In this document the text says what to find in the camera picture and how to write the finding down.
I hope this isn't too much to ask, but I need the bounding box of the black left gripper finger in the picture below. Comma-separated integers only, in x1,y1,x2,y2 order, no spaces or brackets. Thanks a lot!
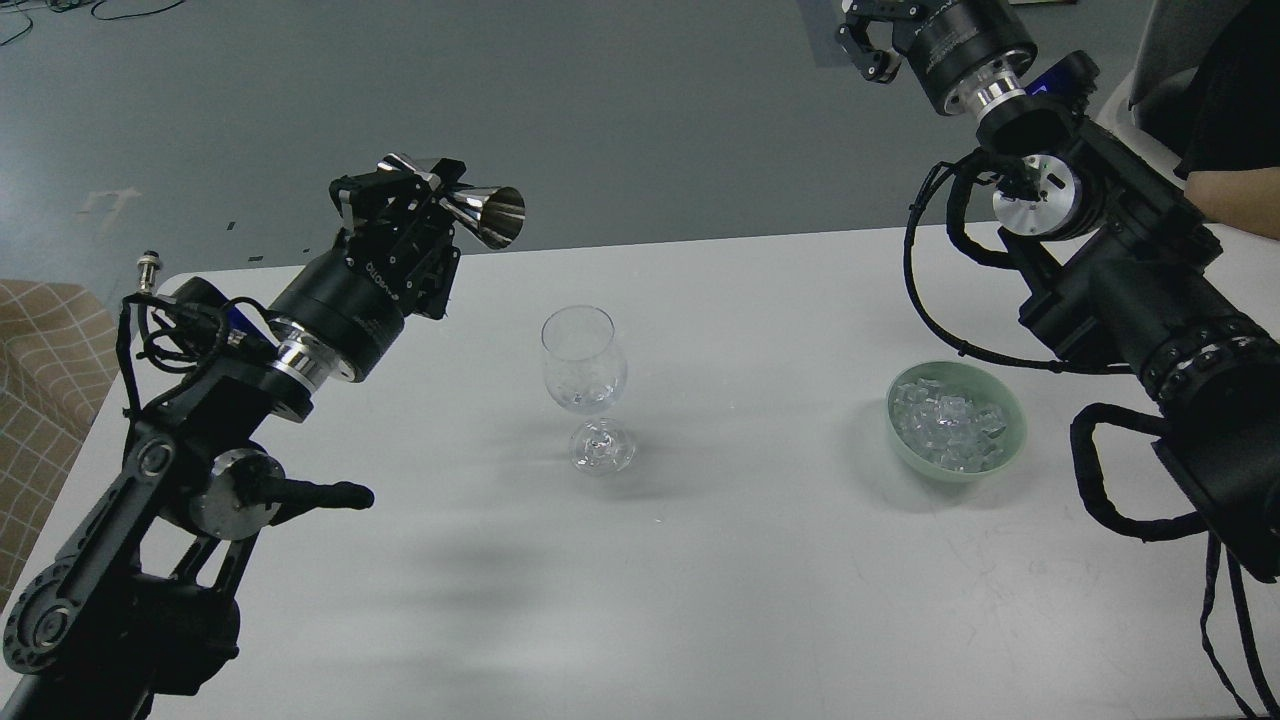
415,158,467,238
330,172,426,233

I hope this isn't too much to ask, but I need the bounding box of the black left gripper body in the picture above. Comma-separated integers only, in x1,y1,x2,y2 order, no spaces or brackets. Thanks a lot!
268,225,461,383

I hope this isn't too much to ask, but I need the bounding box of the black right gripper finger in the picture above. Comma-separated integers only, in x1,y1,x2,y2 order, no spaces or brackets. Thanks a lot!
836,1,916,85

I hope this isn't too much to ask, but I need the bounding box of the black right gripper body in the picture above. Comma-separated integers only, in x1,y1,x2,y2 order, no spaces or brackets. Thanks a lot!
900,1,1038,117

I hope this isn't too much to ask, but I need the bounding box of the steel double jigger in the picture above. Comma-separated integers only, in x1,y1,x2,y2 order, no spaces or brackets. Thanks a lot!
372,152,526,251

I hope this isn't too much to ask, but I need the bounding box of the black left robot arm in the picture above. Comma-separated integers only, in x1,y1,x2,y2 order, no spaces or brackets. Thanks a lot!
3,152,525,719

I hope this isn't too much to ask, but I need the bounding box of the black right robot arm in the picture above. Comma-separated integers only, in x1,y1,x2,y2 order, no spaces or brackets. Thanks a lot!
836,1,1277,719

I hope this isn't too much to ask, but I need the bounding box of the clear wine glass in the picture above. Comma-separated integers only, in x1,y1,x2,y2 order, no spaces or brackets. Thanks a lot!
540,305,637,477

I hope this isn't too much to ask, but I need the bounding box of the pile of clear ice cubes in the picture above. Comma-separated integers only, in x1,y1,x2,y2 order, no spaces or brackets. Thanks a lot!
890,377,1010,474

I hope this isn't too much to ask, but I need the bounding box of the white office chair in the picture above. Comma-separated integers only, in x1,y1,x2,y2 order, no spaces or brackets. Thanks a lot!
1097,67,1196,174

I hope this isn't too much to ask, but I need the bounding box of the seated person in jeans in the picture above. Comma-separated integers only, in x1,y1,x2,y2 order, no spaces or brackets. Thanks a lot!
1133,1,1279,240

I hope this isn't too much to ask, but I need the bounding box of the green bowl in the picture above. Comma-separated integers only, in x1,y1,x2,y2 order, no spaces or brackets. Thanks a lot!
881,361,1028,486

